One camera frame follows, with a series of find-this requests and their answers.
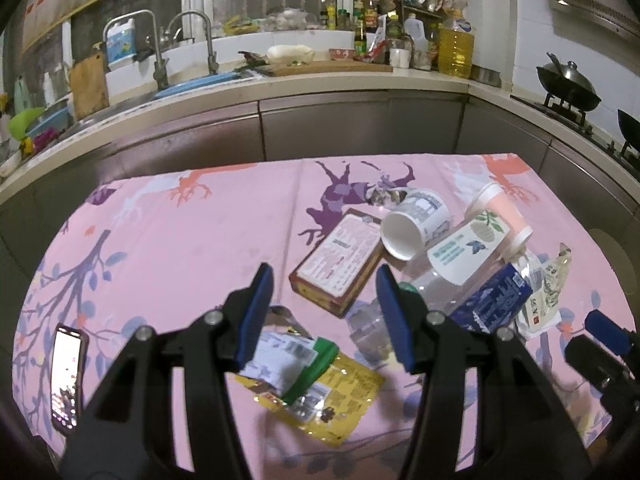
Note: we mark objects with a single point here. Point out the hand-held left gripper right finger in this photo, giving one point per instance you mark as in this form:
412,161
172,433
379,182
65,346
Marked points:
394,320

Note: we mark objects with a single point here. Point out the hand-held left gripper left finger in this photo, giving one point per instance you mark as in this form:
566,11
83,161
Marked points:
256,310

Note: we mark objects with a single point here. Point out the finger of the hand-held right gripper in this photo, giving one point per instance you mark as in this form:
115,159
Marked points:
607,331
585,360

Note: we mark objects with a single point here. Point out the clear plastic bottle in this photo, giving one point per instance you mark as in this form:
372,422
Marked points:
370,327

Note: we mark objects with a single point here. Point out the white wrapper green strip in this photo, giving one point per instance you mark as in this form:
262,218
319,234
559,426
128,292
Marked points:
280,360

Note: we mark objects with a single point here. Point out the clear printed plastic bag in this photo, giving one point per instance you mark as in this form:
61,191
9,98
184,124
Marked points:
550,285

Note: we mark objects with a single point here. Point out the brown cardboard box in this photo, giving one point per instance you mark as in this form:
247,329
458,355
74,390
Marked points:
340,260

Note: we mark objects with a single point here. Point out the yellow snack packet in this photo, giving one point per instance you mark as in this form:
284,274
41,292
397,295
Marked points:
345,395

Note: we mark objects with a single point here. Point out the white cup green label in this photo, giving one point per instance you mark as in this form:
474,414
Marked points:
465,255

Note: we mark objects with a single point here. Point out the white paper cup grey print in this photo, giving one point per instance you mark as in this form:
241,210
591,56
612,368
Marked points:
415,222

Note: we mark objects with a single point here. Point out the blue drink carton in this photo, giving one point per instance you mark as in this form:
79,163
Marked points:
492,300

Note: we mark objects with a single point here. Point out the silver foil wrapper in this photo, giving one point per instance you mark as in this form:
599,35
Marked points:
387,195

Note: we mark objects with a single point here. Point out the pink printed tablecloth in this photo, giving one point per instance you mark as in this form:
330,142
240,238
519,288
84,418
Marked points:
200,260

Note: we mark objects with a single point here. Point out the grey kitchen cabinet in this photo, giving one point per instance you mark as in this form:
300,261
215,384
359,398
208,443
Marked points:
350,127

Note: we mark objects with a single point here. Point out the black smartphone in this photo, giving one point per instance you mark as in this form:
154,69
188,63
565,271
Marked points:
67,380

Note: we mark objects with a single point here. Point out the black frying pan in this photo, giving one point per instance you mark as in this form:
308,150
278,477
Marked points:
629,130

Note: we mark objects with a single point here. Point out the gas stove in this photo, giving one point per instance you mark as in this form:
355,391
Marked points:
575,117

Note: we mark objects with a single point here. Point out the blue plastic tray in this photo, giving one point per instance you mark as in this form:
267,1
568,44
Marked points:
195,85

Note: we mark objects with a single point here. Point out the black wok with lid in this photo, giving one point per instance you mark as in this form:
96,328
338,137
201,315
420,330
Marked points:
570,87

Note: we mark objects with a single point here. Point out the flat wooden cutting board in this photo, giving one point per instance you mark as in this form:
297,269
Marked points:
330,66

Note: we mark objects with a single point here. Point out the white dough bag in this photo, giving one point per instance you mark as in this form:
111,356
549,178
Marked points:
289,53

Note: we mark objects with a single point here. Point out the small white jar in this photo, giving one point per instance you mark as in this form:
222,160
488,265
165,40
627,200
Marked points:
399,57

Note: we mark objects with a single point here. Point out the tall steel faucet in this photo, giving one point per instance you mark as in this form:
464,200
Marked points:
210,50
157,57

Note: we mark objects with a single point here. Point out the red white small box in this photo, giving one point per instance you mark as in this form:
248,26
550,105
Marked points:
342,54

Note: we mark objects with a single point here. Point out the large yellow oil bottle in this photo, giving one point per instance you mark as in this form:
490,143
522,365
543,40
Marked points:
455,50

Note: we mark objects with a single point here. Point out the standing wooden cutting board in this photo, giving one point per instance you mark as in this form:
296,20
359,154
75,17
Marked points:
89,85

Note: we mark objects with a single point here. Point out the white plastic jug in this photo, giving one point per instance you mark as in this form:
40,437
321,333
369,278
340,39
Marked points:
415,35

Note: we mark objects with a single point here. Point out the green plastic bowl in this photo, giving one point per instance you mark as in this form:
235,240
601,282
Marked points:
22,122

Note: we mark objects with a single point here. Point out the row of condiment bottles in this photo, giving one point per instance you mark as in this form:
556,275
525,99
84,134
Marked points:
350,15

